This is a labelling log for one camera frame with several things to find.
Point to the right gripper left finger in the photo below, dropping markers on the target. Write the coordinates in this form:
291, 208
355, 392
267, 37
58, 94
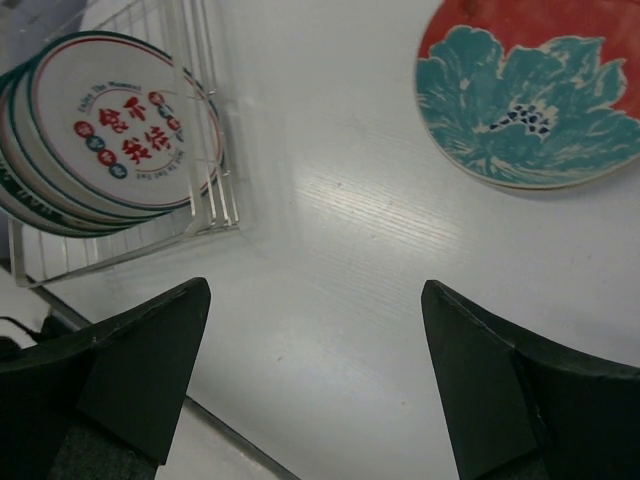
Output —
103, 402

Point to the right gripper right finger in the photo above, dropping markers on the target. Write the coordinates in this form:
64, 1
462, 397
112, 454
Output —
520, 406

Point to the white plate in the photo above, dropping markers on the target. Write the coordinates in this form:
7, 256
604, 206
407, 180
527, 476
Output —
69, 185
117, 116
36, 204
25, 165

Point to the red teal floral plate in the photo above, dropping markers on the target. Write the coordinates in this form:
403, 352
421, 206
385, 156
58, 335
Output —
628, 173

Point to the wire dish rack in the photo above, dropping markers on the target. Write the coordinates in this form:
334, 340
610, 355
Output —
186, 31

